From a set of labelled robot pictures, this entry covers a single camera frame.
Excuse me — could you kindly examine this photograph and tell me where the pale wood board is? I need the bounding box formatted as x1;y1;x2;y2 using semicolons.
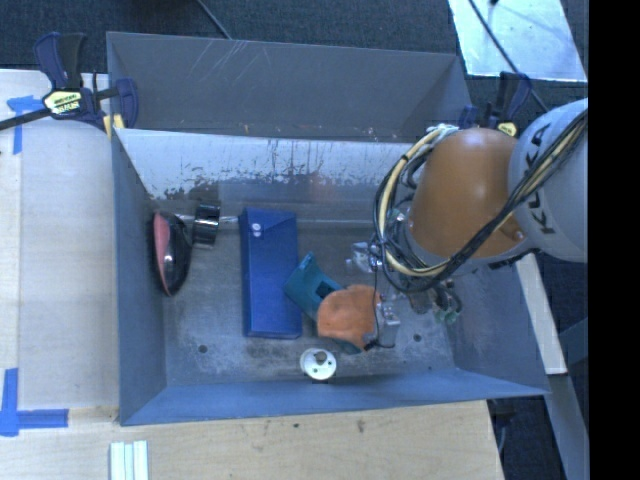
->
17;116;122;412

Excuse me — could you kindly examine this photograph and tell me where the red and black oval brush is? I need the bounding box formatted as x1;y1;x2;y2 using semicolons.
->
150;210;195;298

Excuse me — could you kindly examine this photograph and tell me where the orange sponge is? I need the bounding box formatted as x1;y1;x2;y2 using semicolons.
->
315;283;383;346

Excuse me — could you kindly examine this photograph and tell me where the teal plastic block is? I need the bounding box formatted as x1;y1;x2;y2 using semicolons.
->
283;250;365;356

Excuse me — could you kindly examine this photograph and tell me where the black shiny cup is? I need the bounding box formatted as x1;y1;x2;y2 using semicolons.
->
191;202;222;250

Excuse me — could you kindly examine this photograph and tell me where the blue box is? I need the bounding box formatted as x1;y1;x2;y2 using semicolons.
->
237;206;304;341

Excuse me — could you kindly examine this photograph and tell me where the white round cap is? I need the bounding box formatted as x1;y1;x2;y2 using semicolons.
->
298;346;338;383

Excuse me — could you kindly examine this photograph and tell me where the grey metal bin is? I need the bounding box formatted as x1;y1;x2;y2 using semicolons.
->
105;30;552;428

